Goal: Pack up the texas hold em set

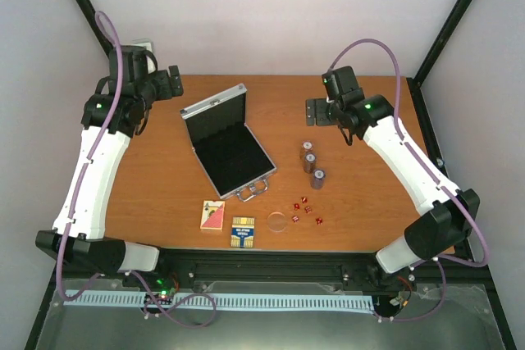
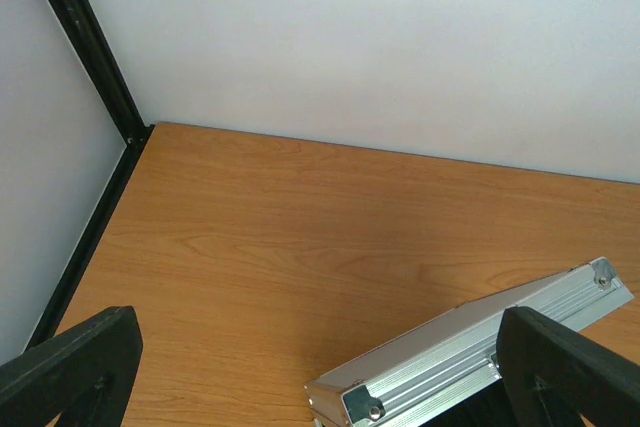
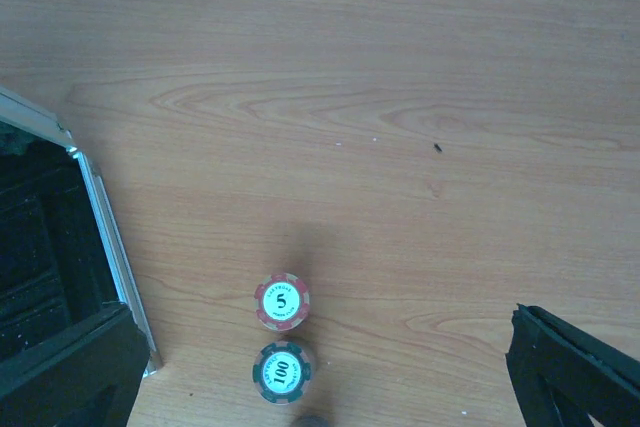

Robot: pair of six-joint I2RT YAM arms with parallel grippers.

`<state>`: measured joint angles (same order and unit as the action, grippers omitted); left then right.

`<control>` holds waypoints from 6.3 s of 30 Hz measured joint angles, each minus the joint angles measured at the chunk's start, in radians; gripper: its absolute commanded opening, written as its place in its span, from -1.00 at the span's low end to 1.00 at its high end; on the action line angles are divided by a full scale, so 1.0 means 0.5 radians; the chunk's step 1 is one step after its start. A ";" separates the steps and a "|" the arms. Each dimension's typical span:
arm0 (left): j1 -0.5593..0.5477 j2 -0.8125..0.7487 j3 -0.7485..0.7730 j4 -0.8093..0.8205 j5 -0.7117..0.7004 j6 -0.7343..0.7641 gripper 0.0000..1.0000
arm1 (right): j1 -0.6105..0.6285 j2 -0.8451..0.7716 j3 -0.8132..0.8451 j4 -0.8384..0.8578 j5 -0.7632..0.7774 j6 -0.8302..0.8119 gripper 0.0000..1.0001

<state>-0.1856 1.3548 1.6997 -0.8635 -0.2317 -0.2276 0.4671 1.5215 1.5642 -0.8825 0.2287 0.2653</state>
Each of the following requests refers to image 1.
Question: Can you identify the brown poker chip stack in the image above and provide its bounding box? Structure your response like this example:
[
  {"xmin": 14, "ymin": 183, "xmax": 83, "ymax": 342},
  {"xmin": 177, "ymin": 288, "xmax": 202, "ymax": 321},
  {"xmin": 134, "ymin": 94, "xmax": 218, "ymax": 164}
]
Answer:
[
  {"xmin": 303, "ymin": 152, "xmax": 317, "ymax": 174},
  {"xmin": 299, "ymin": 141, "xmax": 313, "ymax": 159}
]

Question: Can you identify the aluminium poker case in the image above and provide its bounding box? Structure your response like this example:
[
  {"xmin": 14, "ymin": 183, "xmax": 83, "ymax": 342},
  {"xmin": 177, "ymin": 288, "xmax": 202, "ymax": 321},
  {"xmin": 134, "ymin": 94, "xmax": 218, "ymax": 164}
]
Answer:
[{"xmin": 180, "ymin": 84, "xmax": 276, "ymax": 202}]

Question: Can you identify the blue gold card deck box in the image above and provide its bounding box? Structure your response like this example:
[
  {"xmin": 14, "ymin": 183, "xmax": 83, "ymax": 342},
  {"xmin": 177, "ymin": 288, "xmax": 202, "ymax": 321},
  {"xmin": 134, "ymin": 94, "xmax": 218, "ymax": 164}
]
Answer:
[{"xmin": 231, "ymin": 216, "xmax": 255, "ymax": 248}]

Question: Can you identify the red card deck box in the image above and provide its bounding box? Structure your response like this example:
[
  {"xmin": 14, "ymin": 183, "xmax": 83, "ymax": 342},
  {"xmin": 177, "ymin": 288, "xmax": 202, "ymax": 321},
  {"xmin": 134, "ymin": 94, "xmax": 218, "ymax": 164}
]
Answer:
[{"xmin": 200, "ymin": 200, "xmax": 225, "ymax": 230}]

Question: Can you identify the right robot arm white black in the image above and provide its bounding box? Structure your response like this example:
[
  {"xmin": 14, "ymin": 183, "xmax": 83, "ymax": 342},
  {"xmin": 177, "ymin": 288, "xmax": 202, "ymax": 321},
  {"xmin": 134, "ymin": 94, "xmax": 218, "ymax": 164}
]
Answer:
[{"xmin": 306, "ymin": 95, "xmax": 481, "ymax": 274}]

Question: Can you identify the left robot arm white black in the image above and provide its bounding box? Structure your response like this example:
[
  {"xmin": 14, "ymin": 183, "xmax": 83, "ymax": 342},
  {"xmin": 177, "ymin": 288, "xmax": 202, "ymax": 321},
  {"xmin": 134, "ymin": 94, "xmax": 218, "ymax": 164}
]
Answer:
[{"xmin": 35, "ymin": 66, "xmax": 184, "ymax": 287}]

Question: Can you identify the purple poker chip stack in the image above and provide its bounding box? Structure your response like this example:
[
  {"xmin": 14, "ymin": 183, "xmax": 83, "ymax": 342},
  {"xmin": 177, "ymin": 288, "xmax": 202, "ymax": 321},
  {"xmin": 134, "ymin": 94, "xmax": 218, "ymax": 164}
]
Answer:
[{"xmin": 310, "ymin": 169, "xmax": 326, "ymax": 189}]

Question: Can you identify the clear round dealer button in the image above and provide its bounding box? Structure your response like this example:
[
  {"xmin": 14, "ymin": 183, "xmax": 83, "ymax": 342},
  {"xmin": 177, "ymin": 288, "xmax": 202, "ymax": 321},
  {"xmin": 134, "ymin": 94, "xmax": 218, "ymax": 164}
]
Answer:
[{"xmin": 267, "ymin": 211, "xmax": 287, "ymax": 233}]

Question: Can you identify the green lit circuit board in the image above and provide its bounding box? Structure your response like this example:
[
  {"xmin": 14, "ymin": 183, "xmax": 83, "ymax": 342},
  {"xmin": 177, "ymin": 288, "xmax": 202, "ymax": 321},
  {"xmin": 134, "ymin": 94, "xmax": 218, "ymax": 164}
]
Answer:
[{"xmin": 153, "ymin": 274, "xmax": 180, "ymax": 306}]

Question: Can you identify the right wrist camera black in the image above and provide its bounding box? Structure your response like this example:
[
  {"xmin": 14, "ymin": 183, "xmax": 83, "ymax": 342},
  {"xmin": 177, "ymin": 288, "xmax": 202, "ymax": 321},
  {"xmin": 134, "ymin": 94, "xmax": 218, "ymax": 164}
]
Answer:
[{"xmin": 322, "ymin": 66, "xmax": 364, "ymax": 102}]

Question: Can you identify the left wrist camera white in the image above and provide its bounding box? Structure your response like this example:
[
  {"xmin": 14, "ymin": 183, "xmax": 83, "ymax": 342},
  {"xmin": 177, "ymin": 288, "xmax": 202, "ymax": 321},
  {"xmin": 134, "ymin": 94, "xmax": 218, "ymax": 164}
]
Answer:
[{"xmin": 130, "ymin": 39, "xmax": 158, "ymax": 72}]

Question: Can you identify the black aluminium frame rail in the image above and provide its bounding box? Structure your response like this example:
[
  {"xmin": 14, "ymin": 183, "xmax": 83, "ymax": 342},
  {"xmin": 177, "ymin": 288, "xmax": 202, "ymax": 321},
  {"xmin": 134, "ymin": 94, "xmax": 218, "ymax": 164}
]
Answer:
[{"xmin": 62, "ymin": 248, "xmax": 494, "ymax": 295}]

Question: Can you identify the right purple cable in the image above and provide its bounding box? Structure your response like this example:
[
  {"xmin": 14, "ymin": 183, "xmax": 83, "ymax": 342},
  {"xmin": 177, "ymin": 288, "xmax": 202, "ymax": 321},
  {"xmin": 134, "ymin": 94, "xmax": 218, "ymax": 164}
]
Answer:
[{"xmin": 327, "ymin": 38, "xmax": 491, "ymax": 323}]

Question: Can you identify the light blue cable duct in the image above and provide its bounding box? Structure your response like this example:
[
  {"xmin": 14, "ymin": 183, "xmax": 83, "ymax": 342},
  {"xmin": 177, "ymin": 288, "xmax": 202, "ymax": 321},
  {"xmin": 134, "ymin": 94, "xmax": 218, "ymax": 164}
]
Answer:
[{"xmin": 64, "ymin": 290, "xmax": 374, "ymax": 314}]

